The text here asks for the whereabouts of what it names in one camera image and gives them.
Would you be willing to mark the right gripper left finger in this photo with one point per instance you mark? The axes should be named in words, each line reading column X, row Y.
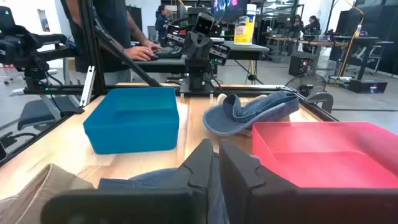
column 200, row 165

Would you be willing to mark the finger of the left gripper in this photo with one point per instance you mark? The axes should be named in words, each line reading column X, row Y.
column 191, row 45
column 205, row 45

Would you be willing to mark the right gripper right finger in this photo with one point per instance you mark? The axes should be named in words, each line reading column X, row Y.
column 239, row 174

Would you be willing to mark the blue denim hat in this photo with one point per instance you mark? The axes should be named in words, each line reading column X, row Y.
column 248, row 115
column 149, row 180

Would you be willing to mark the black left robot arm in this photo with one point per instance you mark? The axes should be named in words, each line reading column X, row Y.
column 197, row 77

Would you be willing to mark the black keyboard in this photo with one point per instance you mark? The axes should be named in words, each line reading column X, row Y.
column 169, row 52

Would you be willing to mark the person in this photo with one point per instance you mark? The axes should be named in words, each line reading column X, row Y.
column 314, row 25
column 297, row 26
column 161, row 23
column 115, row 28

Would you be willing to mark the person's hand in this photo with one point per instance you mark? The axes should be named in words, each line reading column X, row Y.
column 140, row 53
column 153, row 46

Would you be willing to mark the grey desk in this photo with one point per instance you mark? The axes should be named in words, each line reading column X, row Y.
column 245, row 49

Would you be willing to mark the yellow wipes canister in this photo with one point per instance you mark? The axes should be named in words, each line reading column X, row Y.
column 245, row 29

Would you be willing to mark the large display screen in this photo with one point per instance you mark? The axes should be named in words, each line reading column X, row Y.
column 228, row 7

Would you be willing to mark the blue plastic bin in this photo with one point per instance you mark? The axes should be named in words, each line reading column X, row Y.
column 130, row 133

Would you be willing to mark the red translucent plastic bin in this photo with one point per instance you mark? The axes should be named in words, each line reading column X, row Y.
column 326, row 168

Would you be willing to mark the black speaker box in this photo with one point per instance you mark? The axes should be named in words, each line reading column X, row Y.
column 300, row 65

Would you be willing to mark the long wooden desk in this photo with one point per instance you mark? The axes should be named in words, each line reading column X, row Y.
column 311, row 42

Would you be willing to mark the black floor fan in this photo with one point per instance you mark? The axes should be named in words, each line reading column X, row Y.
column 306, row 85

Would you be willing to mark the grey chair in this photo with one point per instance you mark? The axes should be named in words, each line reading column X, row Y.
column 323, row 99

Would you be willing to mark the yellow pole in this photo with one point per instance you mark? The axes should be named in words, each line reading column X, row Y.
column 348, row 53

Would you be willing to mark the dark office chair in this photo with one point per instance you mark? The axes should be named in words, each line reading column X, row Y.
column 40, row 113

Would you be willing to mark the black floor box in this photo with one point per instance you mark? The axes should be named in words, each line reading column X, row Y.
column 367, row 86

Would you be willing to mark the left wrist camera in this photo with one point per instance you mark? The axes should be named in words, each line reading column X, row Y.
column 204, row 24

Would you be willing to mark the black aluminium frame post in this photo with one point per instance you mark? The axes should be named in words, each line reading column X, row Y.
column 93, row 46

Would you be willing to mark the white metal bracket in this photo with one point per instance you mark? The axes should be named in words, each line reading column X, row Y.
column 88, row 85

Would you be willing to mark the black table frame rail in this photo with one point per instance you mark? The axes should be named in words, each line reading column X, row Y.
column 62, row 90

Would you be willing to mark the wall poster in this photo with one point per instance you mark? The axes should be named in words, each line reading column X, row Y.
column 43, row 20

